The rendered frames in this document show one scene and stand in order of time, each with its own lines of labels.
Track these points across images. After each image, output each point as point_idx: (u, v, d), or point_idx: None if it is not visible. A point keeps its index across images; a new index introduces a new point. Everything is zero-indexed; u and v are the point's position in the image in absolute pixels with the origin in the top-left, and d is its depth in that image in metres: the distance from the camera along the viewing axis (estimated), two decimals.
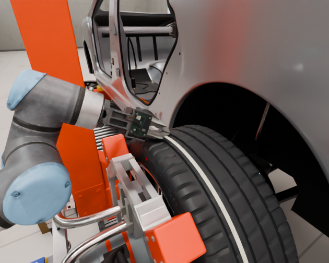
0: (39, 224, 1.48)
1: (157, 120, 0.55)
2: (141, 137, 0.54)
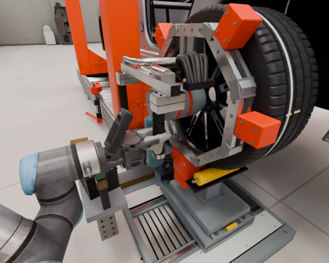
0: None
1: (157, 143, 0.54)
2: None
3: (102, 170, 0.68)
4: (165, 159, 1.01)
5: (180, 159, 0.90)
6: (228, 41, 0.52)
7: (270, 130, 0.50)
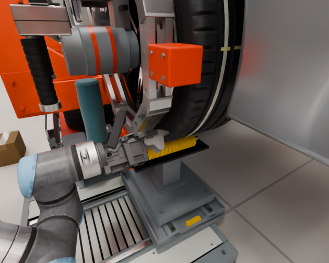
0: None
1: (156, 135, 0.54)
2: None
3: None
4: None
5: (121, 132, 0.74)
6: None
7: (184, 57, 0.34)
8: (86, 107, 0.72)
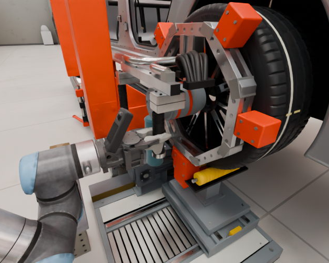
0: None
1: (157, 143, 0.54)
2: None
3: None
4: (165, 159, 1.01)
5: (180, 158, 0.90)
6: (228, 40, 0.52)
7: (270, 130, 0.50)
8: None
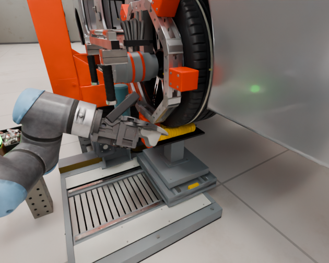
0: None
1: (154, 131, 0.54)
2: (138, 130, 0.58)
3: None
4: None
5: None
6: (159, 9, 0.68)
7: (189, 76, 0.66)
8: (119, 104, 1.05)
